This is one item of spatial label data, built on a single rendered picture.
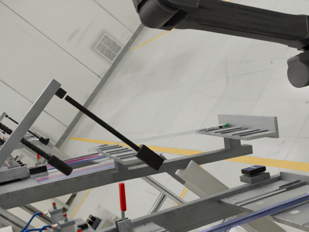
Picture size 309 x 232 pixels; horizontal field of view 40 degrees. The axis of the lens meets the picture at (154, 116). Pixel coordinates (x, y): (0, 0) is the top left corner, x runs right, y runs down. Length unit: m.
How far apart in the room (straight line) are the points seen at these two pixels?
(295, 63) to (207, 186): 0.58
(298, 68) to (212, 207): 0.38
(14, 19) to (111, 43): 1.93
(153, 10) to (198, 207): 0.49
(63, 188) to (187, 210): 0.79
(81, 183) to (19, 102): 6.68
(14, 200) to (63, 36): 7.08
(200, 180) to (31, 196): 0.68
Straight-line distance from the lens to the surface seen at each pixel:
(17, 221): 1.66
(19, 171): 1.99
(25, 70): 8.40
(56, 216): 0.82
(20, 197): 1.68
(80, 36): 8.68
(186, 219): 1.02
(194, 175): 1.33
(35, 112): 0.62
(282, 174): 1.14
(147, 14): 0.78
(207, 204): 1.04
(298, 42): 0.95
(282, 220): 0.86
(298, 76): 0.92
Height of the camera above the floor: 1.39
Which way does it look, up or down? 17 degrees down
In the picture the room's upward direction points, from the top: 53 degrees counter-clockwise
